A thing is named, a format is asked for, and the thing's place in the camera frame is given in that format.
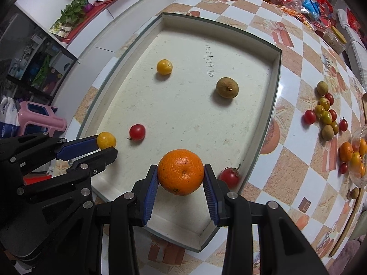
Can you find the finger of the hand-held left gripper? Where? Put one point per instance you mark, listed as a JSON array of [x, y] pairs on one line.
[[77, 149], [100, 159]]

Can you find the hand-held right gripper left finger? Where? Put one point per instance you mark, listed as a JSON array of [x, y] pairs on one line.
[[150, 197]]

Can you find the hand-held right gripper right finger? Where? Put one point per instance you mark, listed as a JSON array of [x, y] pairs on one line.
[[210, 199]]

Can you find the yellow cherry tomato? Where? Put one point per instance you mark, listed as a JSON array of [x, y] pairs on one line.
[[106, 140], [326, 118], [323, 102], [334, 127], [164, 66], [319, 111]]

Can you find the red cherry tomato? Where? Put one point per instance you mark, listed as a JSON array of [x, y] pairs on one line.
[[330, 98], [137, 131], [229, 176], [343, 124], [309, 117], [333, 115], [343, 167]]

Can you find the orange tangerine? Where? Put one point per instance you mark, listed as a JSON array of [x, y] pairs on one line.
[[346, 151], [180, 172]]

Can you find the white shallow tray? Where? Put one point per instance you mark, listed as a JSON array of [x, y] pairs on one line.
[[186, 106]]

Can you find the pink plastic stool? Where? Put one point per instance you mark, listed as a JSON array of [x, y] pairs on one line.
[[43, 120]]

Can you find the white plastic bag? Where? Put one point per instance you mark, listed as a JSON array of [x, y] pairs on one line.
[[8, 117]]

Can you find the dark display shelf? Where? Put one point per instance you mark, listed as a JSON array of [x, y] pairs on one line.
[[34, 60]]

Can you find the green potted plant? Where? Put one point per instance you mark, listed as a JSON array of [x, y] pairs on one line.
[[73, 10]]

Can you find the red cloth runner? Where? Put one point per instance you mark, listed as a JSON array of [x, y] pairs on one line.
[[94, 8]]

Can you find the lone green fruit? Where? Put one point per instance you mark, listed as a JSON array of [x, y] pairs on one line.
[[354, 193]]

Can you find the pink cloth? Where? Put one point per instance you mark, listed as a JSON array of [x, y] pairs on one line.
[[347, 260]]

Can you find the small yellow-orange citrus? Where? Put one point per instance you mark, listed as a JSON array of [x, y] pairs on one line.
[[356, 160]]

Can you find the small round orange citrus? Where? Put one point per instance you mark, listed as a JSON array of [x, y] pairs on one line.
[[363, 169]]

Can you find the clear glass bowl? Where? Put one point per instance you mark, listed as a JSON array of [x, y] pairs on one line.
[[354, 137]]

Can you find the plastic jar yellow lid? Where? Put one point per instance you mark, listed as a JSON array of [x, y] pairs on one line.
[[334, 38]]

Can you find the grey covered sofa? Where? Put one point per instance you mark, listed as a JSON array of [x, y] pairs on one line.
[[358, 51]]

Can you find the blue snack packet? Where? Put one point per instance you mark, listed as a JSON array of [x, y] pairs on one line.
[[311, 7]]

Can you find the red patterned cushion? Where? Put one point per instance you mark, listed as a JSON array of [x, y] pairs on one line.
[[353, 18]]

